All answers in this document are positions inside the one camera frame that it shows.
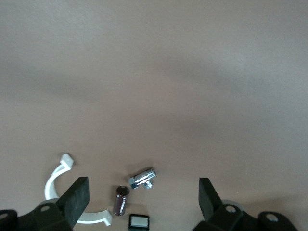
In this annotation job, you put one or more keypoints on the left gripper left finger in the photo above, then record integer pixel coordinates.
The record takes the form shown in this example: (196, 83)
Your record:
(74, 202)

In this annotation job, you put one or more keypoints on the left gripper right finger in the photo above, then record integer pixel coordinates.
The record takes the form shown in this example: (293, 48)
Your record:
(209, 202)

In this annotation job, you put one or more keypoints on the brown cylindrical part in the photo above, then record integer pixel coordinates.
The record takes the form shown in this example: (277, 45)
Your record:
(121, 203)

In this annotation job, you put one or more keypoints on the chrome metal fitting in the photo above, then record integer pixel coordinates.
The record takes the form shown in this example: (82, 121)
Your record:
(142, 176)

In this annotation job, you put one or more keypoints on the white curved plastic bracket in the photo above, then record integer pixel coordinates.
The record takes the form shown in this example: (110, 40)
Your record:
(51, 181)

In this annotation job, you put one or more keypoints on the black switch with white face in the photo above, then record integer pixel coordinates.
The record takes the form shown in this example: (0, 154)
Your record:
(139, 221)

